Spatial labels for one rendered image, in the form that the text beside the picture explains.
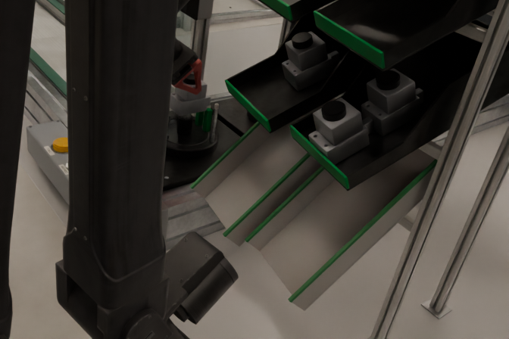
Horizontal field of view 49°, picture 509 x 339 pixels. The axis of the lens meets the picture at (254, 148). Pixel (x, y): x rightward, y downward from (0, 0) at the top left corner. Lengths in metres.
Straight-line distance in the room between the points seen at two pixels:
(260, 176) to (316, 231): 0.14
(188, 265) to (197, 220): 0.55
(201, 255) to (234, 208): 0.41
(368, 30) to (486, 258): 0.70
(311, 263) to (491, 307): 0.43
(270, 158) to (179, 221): 0.21
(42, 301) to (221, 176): 0.34
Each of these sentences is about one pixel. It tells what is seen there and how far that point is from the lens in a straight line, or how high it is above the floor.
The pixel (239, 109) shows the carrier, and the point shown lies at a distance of 1.31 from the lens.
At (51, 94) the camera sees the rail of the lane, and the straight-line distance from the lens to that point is 1.34.
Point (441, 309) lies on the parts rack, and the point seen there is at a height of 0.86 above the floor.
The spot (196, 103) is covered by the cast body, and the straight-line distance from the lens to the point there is 1.10.
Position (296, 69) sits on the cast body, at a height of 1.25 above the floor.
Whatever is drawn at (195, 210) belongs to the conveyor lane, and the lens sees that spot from 1.03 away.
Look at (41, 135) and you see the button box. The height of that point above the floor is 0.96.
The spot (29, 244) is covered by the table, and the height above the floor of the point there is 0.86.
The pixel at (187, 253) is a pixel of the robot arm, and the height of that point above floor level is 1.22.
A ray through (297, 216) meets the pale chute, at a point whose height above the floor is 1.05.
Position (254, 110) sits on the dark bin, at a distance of 0.79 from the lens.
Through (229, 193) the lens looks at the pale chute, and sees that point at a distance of 0.94.
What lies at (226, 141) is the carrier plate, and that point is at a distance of 1.17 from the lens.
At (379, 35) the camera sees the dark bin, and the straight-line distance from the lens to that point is 0.68.
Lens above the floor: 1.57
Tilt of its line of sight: 31 degrees down
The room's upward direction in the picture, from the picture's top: 10 degrees clockwise
